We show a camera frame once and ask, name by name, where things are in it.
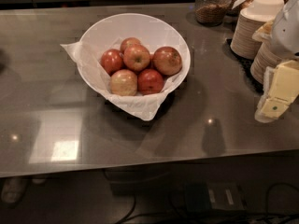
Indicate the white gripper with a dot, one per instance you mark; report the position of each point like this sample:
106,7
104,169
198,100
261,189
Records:
286,32

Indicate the red apple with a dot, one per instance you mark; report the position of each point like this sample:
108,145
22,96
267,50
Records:
167,61
136,57
111,60
128,42
150,81

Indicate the white bowl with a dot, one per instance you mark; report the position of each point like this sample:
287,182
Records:
152,32

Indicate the red apple top back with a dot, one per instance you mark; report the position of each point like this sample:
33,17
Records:
128,42

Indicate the yellowish apple front left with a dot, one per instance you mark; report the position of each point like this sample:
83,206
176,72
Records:
124,83

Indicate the paper plate stack front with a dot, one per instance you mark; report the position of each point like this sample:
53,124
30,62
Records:
263,59

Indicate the paper plate stack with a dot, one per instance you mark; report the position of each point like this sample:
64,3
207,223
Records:
250,20
263,59

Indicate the black mat under plates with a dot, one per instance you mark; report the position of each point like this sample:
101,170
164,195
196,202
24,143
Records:
252,83

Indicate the paper plate stack rear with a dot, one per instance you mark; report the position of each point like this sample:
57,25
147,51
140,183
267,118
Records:
250,20

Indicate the glass jar with grains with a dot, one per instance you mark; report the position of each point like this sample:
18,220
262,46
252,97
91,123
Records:
211,12

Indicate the white paper liner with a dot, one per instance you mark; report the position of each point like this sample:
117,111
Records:
144,107

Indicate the black box under table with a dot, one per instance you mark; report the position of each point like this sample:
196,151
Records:
214,198

